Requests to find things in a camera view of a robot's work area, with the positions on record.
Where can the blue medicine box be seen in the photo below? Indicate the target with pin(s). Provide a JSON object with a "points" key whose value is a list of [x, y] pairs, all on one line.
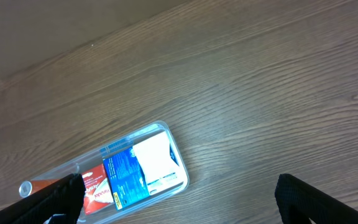
{"points": [[126, 178]]}

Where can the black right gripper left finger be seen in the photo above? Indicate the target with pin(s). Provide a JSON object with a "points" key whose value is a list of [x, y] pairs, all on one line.
{"points": [[60, 202]]}

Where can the orange vitamin tube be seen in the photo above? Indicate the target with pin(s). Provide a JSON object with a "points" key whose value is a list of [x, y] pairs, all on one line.
{"points": [[29, 187]]}

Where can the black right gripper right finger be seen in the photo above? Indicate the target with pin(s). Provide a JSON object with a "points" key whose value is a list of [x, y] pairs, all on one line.
{"points": [[299, 202]]}

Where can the clear plastic container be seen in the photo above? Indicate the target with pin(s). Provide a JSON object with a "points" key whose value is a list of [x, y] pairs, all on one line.
{"points": [[95, 157]]}

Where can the white medicine box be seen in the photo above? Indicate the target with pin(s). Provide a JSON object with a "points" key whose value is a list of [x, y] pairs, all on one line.
{"points": [[161, 171]]}

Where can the red medicine box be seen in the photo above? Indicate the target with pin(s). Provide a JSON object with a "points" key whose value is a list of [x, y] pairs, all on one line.
{"points": [[98, 193]]}

